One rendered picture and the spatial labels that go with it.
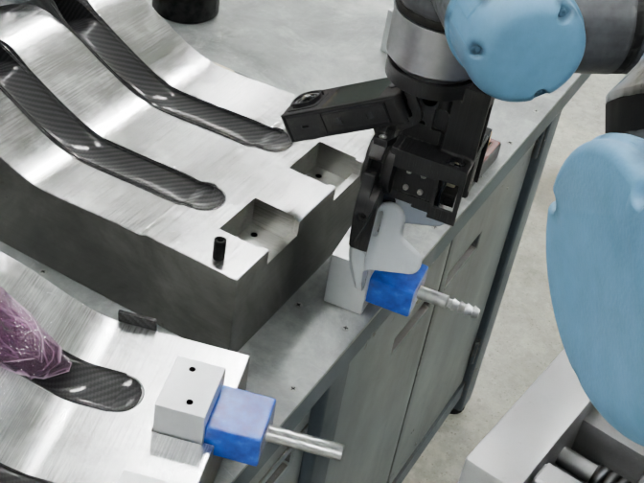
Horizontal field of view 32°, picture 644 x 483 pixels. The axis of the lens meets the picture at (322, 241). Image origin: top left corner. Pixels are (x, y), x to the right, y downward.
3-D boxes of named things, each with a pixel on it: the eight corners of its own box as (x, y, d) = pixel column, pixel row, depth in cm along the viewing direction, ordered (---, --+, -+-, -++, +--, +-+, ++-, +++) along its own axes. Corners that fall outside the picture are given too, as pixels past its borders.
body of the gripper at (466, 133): (449, 236, 88) (484, 105, 81) (348, 199, 90) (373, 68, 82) (477, 185, 94) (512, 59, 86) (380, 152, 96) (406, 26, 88)
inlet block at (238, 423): (345, 451, 83) (356, 402, 79) (330, 504, 79) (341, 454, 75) (173, 405, 84) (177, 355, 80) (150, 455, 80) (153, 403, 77)
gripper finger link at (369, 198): (360, 259, 90) (387, 158, 86) (342, 252, 90) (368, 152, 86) (378, 238, 94) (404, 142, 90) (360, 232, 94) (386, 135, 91)
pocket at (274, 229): (295, 253, 95) (301, 219, 93) (262, 287, 92) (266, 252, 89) (250, 231, 97) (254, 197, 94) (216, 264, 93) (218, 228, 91)
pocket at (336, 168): (356, 194, 103) (363, 160, 101) (328, 221, 99) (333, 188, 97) (313, 173, 104) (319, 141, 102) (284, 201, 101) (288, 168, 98)
